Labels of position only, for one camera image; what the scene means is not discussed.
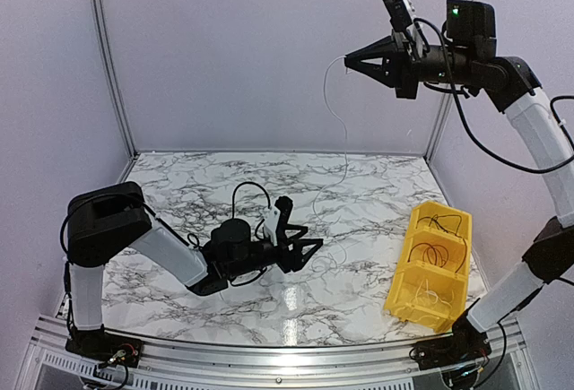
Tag aluminium frame post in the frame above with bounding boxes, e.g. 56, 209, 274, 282
423, 0, 483, 162
91, 0, 138, 160

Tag yellow plastic bin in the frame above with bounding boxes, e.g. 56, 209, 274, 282
384, 201, 473, 334

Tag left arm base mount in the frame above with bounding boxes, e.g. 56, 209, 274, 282
65, 325, 143, 368

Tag aluminium front rail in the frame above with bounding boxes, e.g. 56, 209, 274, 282
17, 313, 530, 390

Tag left aluminium frame post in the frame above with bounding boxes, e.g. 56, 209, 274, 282
91, 0, 138, 160

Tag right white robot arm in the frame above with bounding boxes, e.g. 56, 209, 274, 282
344, 34, 573, 361

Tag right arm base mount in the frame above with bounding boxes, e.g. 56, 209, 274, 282
409, 320, 491, 370

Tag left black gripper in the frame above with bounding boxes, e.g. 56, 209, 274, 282
226, 224, 323, 279

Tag right aluminium frame post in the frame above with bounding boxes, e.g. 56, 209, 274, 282
423, 0, 483, 162

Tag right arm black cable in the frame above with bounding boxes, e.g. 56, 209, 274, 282
412, 17, 574, 364

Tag red cable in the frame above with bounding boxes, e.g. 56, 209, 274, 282
406, 241, 449, 268

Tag thin black cable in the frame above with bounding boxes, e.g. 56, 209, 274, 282
416, 213, 467, 237

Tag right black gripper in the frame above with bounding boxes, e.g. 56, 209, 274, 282
346, 27, 480, 98

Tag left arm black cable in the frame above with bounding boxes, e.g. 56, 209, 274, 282
60, 182, 273, 288

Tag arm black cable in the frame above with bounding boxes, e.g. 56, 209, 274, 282
60, 182, 273, 288
412, 17, 574, 364

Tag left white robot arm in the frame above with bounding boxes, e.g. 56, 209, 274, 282
59, 182, 324, 359

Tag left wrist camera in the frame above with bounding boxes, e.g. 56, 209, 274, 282
203, 196, 293, 278

